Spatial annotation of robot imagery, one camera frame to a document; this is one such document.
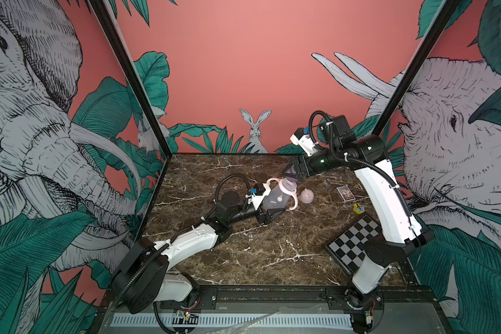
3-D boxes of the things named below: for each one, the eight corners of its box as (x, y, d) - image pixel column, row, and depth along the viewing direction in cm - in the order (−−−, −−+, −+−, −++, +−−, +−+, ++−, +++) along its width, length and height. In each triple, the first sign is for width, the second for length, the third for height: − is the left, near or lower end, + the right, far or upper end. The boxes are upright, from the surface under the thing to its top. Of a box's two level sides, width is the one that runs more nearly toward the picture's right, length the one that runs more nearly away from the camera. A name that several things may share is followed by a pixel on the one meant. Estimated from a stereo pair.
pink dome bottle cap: (301, 203, 103) (303, 198, 99) (299, 193, 107) (301, 188, 103) (313, 203, 103) (315, 198, 99) (311, 193, 107) (313, 188, 103)
